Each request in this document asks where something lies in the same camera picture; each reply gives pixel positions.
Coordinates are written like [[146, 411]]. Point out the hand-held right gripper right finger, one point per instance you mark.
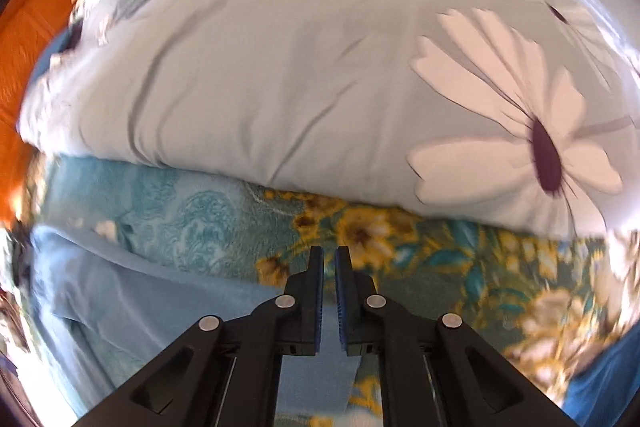
[[343, 307]]

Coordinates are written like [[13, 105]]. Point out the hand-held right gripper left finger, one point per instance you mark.
[[316, 307]]

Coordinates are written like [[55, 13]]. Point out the light blue sweater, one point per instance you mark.
[[150, 297]]

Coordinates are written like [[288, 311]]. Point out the teal floral blanket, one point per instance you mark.
[[200, 217]]

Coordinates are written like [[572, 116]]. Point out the light blue floral duvet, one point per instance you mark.
[[275, 82]]

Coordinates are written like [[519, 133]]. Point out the blue cloth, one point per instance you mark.
[[600, 387]]

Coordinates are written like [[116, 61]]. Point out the blue pillow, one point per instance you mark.
[[60, 49]]

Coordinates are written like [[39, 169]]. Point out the orange wooden headboard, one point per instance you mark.
[[30, 32]]

